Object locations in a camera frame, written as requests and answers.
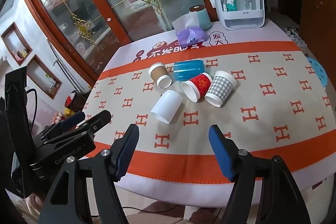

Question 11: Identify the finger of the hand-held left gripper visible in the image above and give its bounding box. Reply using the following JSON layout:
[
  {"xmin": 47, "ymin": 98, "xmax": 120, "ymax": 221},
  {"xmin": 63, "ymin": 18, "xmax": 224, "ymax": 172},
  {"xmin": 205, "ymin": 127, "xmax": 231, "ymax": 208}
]
[
  {"xmin": 42, "ymin": 110, "xmax": 112, "ymax": 146},
  {"xmin": 39, "ymin": 111, "xmax": 86, "ymax": 140}
]

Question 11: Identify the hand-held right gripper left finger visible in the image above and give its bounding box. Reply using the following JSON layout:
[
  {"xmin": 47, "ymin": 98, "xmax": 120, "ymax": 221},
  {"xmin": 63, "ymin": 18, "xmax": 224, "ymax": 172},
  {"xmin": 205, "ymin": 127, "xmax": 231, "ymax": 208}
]
[{"xmin": 39, "ymin": 124, "xmax": 140, "ymax": 224}]

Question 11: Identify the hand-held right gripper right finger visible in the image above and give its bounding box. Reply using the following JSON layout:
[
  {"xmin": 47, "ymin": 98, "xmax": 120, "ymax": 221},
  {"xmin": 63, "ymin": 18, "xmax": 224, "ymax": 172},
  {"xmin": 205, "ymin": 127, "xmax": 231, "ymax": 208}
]
[{"xmin": 208, "ymin": 124, "xmax": 313, "ymax": 224}]

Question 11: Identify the plain white paper cup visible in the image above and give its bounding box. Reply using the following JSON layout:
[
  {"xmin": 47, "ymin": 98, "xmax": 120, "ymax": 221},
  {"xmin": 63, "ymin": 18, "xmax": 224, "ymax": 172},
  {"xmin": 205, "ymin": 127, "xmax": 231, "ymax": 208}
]
[{"xmin": 150, "ymin": 89, "xmax": 183, "ymax": 124}]

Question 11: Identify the grey checked paper cup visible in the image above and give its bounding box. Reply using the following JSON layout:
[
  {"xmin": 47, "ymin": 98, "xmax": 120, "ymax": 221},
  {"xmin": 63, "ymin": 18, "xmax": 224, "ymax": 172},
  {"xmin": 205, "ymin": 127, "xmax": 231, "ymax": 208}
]
[{"xmin": 204, "ymin": 70, "xmax": 237, "ymax": 107}]

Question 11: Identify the red patterned paper cup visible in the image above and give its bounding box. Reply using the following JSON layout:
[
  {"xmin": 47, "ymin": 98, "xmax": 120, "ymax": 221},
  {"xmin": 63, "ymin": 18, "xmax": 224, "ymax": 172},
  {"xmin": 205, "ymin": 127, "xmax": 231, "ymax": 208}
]
[{"xmin": 182, "ymin": 72, "xmax": 213, "ymax": 103}]

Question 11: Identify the brown sleeved paper cup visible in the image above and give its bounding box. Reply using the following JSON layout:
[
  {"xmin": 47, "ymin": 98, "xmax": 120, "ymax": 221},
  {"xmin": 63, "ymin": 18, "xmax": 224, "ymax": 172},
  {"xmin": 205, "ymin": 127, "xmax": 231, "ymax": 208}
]
[{"xmin": 148, "ymin": 63, "xmax": 173, "ymax": 90}]

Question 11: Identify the blue plastic cup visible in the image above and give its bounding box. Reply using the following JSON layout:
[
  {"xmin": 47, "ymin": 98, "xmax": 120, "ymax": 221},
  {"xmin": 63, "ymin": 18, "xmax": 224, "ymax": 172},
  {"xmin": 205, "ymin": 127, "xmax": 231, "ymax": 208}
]
[{"xmin": 173, "ymin": 59, "xmax": 205, "ymax": 82}]

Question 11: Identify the orange beige patterned blanket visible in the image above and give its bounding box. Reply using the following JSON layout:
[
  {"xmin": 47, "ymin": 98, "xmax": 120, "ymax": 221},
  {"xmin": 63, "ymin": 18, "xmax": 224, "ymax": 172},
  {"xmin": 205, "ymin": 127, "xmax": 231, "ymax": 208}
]
[{"xmin": 79, "ymin": 40, "xmax": 336, "ymax": 185}]

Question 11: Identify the orange patterned tablecloth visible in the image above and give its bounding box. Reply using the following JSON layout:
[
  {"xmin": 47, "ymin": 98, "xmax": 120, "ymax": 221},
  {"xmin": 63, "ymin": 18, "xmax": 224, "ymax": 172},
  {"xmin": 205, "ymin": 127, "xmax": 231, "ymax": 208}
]
[{"xmin": 79, "ymin": 18, "xmax": 336, "ymax": 207}]

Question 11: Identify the purple tissue pack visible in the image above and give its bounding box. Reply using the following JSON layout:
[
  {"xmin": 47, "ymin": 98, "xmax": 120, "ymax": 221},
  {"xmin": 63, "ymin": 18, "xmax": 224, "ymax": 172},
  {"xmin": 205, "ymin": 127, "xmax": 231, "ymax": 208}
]
[{"xmin": 172, "ymin": 15, "xmax": 208, "ymax": 47}]

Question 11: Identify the blue plastic stool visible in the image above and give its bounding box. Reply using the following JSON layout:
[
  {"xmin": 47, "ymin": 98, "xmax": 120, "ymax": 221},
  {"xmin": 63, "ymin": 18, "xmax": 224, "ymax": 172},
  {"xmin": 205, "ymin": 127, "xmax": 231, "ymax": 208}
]
[{"xmin": 306, "ymin": 56, "xmax": 327, "ymax": 88}]

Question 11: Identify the white storage box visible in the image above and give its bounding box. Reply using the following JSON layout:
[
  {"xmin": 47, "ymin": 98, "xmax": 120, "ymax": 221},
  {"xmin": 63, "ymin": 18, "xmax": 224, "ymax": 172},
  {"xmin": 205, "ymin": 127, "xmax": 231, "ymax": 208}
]
[{"xmin": 203, "ymin": 0, "xmax": 266, "ymax": 30}]

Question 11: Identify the teal roll with brown top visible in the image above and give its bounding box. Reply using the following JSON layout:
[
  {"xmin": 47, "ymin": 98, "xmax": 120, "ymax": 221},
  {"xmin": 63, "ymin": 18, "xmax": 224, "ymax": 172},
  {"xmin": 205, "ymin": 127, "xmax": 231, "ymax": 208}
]
[{"xmin": 189, "ymin": 5, "xmax": 213, "ymax": 30}]

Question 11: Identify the pile of shoes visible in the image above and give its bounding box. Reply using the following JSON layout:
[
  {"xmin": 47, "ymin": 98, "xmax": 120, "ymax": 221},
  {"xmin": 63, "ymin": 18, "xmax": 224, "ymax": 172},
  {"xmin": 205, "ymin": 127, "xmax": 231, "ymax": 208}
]
[{"xmin": 285, "ymin": 26, "xmax": 306, "ymax": 47}]

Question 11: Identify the wooden cabinet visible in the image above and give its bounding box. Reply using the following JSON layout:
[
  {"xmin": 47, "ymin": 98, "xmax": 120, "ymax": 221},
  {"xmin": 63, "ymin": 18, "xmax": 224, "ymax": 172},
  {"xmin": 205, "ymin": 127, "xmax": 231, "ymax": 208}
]
[{"xmin": 299, "ymin": 0, "xmax": 336, "ymax": 67}]

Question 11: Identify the black cable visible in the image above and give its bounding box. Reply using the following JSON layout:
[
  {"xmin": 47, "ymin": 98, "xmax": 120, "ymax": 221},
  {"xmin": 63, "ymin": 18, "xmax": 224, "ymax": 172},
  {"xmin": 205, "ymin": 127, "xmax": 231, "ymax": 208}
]
[{"xmin": 25, "ymin": 88, "xmax": 39, "ymax": 135}]

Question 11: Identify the wooden framed wall niche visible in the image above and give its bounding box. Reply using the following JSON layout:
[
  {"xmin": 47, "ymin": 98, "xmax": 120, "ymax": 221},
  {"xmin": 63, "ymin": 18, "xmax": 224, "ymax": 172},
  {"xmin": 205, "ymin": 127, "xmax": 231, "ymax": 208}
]
[
  {"xmin": 26, "ymin": 54, "xmax": 63, "ymax": 100},
  {"xmin": 1, "ymin": 22, "xmax": 33, "ymax": 66}
]

